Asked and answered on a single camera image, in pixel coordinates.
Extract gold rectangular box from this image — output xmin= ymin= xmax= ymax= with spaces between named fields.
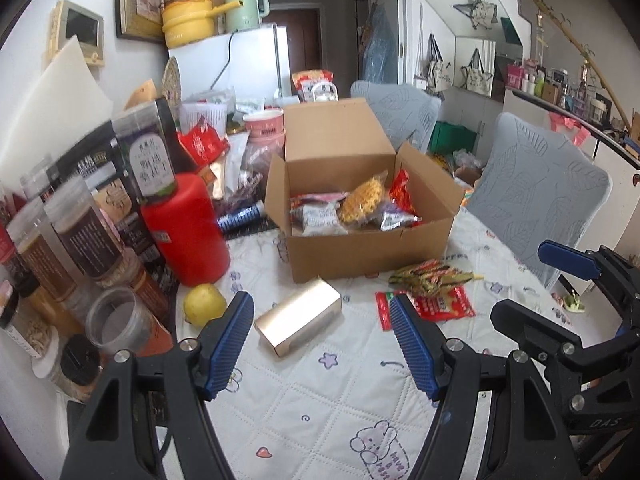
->
xmin=253 ymin=277 xmax=344 ymax=359

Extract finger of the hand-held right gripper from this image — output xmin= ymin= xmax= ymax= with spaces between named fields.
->
xmin=490 ymin=299 xmax=640 ymax=413
xmin=537 ymin=240 xmax=640 ymax=341

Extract white plastic basket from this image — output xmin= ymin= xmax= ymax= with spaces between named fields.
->
xmin=179 ymin=101 xmax=228 ymax=133

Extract green electric kettle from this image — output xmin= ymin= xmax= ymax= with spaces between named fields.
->
xmin=222 ymin=0 xmax=269 ymax=33

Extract blue plastic cover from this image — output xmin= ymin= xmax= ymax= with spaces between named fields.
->
xmin=361 ymin=2 xmax=401 ymax=84

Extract pink ribbon bow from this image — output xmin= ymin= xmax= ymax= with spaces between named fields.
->
xmin=549 ymin=112 xmax=591 ymax=145

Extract white cutting board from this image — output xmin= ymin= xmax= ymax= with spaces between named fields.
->
xmin=0 ymin=35 xmax=115 ymax=183

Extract grey leaf-embossed chair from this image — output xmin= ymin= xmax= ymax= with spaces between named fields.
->
xmin=465 ymin=112 xmax=613 ymax=290
xmin=350 ymin=80 xmax=443 ymax=155

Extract white bowl of seeds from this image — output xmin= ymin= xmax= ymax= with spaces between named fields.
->
xmin=0 ymin=317 xmax=61 ymax=378

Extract red foil packet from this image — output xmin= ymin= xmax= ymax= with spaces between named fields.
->
xmin=177 ymin=116 xmax=231 ymax=167

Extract red yellow snack bag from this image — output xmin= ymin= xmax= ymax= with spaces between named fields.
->
xmin=292 ymin=69 xmax=335 ymax=103

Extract pink bottle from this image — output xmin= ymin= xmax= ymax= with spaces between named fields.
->
xmin=97 ymin=205 xmax=126 ymax=246

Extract clear jar dark label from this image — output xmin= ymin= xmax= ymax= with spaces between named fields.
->
xmin=44 ymin=175 xmax=126 ymax=288

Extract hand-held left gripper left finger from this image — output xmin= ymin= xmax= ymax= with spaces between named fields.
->
xmin=60 ymin=291 xmax=256 ymax=480

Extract white printed snack packet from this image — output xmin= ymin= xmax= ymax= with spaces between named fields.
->
xmin=291 ymin=203 xmax=351 ymax=237

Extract bamboo pole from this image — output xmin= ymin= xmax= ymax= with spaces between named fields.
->
xmin=515 ymin=0 xmax=631 ymax=126

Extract clear waffle packet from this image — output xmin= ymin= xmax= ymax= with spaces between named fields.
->
xmin=339 ymin=172 xmax=390 ymax=226

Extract pink paper cup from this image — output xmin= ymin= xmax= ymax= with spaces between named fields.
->
xmin=243 ymin=108 xmax=287 ymax=150

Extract gold framed picture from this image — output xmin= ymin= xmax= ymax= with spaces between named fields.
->
xmin=116 ymin=0 xmax=168 ymax=42

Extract red labelled snack packet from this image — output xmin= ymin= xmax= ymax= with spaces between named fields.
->
xmin=376 ymin=285 xmax=477 ymax=332

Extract wall intercom panel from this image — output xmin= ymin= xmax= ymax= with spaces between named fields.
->
xmin=47 ymin=0 xmax=106 ymax=67

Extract purple silver snack packet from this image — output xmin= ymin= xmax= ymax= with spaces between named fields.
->
xmin=379 ymin=205 xmax=425 ymax=232

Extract purple snack bag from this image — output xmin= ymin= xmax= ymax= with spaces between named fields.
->
xmin=240 ymin=142 xmax=273 ymax=196

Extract canvas tote bag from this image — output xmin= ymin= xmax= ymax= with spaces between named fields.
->
xmin=422 ymin=34 xmax=453 ymax=93

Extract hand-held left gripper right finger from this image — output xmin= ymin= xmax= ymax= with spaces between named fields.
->
xmin=389 ymin=294 xmax=586 ymax=480

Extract red canister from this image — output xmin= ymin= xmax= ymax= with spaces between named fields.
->
xmin=140 ymin=172 xmax=232 ymax=287

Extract yellow lemon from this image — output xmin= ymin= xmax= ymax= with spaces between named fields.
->
xmin=183 ymin=283 xmax=229 ymax=328

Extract gold foil pouch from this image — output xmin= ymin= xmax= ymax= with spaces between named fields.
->
xmin=202 ymin=152 xmax=231 ymax=201

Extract black power cable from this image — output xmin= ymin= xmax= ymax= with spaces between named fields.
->
xmin=210 ymin=30 xmax=236 ymax=91

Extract white quilted printed tablecloth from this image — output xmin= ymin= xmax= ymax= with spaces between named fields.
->
xmin=170 ymin=205 xmax=576 ymax=480

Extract small white fan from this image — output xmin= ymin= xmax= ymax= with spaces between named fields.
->
xmin=310 ymin=82 xmax=339 ymax=104

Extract blue white tube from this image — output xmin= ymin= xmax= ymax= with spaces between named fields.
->
xmin=217 ymin=200 xmax=267 ymax=233

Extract green brown snack packet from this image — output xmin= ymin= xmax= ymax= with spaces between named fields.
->
xmin=389 ymin=259 xmax=476 ymax=297

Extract yellow cooking pot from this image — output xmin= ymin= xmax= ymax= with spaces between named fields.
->
xmin=161 ymin=0 xmax=246 ymax=46

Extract small jar black lid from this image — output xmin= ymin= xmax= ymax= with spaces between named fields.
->
xmin=60 ymin=335 xmax=103 ymax=388

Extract black stand-up pouch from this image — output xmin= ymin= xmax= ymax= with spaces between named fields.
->
xmin=47 ymin=97 xmax=201 ymax=266

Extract white fridge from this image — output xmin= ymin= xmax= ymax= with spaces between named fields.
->
xmin=167 ymin=25 xmax=293 ymax=107

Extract cardboard box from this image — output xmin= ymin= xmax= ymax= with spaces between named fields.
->
xmin=265 ymin=98 xmax=466 ymax=284

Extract brown entrance door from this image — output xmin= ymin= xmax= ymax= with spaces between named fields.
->
xmin=262 ymin=7 xmax=321 ymax=92

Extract woven round trivet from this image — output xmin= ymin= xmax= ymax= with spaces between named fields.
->
xmin=162 ymin=57 xmax=183 ymax=107

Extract clear jar brown contents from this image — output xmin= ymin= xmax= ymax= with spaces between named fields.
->
xmin=7 ymin=200 xmax=86 ymax=306

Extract brown labelled jar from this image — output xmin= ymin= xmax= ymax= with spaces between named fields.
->
xmin=127 ymin=260 xmax=171 ymax=318

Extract green shopping bag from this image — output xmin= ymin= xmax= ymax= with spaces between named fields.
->
xmin=430 ymin=121 xmax=478 ymax=157

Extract dried fruit jar white label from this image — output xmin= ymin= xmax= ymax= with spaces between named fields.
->
xmin=111 ymin=110 xmax=179 ymax=207

